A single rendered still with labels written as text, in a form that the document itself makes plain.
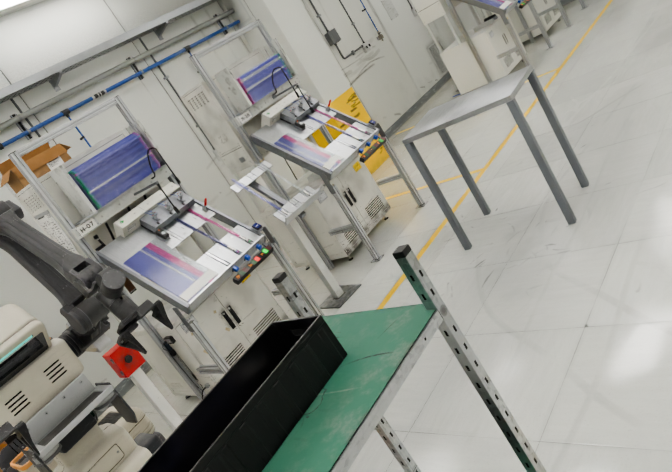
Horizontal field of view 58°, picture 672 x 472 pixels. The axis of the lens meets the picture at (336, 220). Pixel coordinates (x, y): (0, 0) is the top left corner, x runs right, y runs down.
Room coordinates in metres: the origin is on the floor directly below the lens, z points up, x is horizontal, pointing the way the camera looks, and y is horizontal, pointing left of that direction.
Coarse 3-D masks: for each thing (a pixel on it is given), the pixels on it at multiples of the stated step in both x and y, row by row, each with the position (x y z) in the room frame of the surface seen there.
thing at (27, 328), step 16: (0, 320) 1.66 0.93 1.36; (16, 320) 1.66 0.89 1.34; (32, 320) 1.67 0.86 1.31; (0, 336) 1.61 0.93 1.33; (16, 336) 1.61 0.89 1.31; (32, 336) 1.65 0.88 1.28; (48, 336) 1.69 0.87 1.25; (0, 352) 1.57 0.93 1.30; (16, 352) 1.61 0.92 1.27; (32, 352) 1.66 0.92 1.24; (0, 368) 1.58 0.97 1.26; (16, 368) 1.63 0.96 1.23; (0, 384) 1.60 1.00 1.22
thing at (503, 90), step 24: (528, 72) 3.21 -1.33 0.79; (480, 96) 3.29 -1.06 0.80; (504, 96) 2.99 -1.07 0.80; (432, 120) 3.44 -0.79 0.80; (456, 120) 3.17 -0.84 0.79; (552, 120) 3.26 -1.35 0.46; (408, 144) 3.41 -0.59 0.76; (528, 144) 2.97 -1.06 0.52; (576, 168) 3.26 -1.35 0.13; (432, 192) 3.42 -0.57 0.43; (480, 192) 3.72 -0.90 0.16; (552, 192) 2.98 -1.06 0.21
